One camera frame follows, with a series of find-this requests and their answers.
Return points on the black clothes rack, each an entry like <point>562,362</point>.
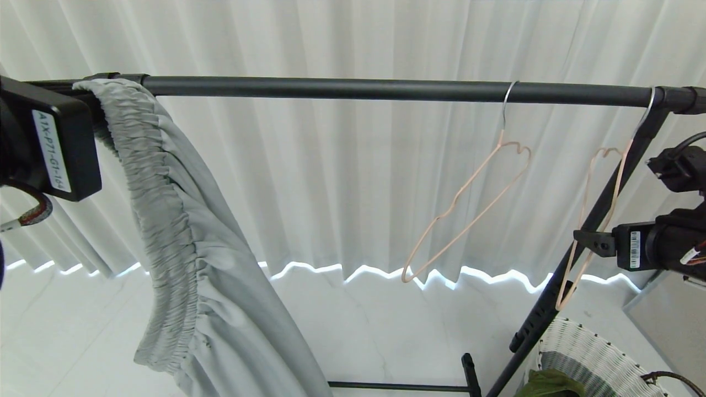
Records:
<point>331,88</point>

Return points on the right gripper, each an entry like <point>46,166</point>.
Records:
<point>670,242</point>

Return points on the green garment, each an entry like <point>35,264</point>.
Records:
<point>549,385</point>

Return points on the white laundry basket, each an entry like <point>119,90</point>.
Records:
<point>595,353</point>

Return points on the pale grey shorts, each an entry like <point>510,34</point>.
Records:
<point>220,309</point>

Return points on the white curtain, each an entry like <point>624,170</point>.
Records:
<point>331,182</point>

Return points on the pink clothes hanger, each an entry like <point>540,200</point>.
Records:
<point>586,193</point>
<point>469,224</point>

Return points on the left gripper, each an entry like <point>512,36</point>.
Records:
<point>33,143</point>

